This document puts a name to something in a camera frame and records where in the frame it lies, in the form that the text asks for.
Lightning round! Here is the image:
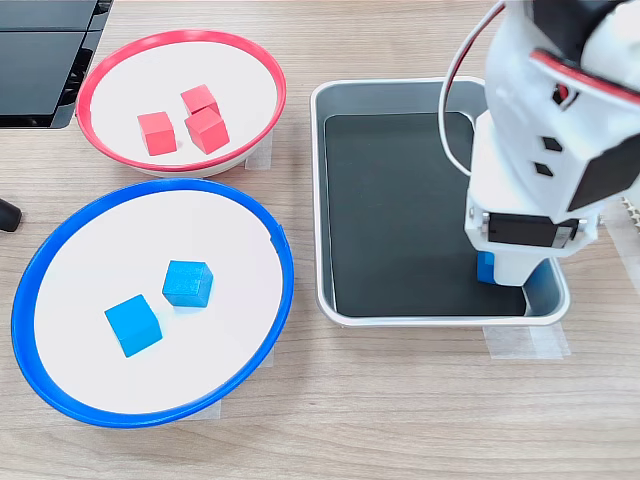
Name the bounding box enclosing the silver metal tray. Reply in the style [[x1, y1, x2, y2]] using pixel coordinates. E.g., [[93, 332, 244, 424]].
[[309, 75, 571, 329]]

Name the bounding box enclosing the thin servo cable loop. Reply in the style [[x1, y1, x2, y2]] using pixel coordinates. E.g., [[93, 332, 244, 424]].
[[437, 0, 507, 177]]

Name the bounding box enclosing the red-rimmed white dish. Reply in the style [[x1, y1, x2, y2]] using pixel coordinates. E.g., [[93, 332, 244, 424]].
[[75, 29, 289, 179]]

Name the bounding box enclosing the black flat device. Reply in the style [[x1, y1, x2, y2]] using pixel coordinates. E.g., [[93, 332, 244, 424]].
[[0, 0, 115, 130]]

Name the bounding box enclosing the beige mesh mat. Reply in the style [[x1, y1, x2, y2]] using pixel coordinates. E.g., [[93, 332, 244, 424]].
[[619, 196, 640, 232]]

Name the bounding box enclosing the white base pad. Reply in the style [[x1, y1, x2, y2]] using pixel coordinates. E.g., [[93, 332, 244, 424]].
[[597, 199, 640, 294]]

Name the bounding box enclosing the blue wooden cube block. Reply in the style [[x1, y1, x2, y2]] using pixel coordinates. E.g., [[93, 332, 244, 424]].
[[104, 293, 164, 359], [475, 251, 496, 285], [162, 259, 214, 308]]

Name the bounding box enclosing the red wooden cube block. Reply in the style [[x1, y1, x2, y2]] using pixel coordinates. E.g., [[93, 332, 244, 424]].
[[180, 83, 221, 119], [137, 110, 177, 157], [184, 107, 230, 155]]

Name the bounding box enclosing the blue-rimmed white dish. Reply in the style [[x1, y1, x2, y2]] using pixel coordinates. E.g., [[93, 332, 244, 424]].
[[10, 178, 295, 430]]

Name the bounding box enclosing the black rounded object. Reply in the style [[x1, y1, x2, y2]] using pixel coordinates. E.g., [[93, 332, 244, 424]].
[[0, 197, 23, 233]]

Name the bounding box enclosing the red-striped servo cable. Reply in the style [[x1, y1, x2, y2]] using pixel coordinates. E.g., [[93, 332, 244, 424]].
[[529, 48, 640, 106]]

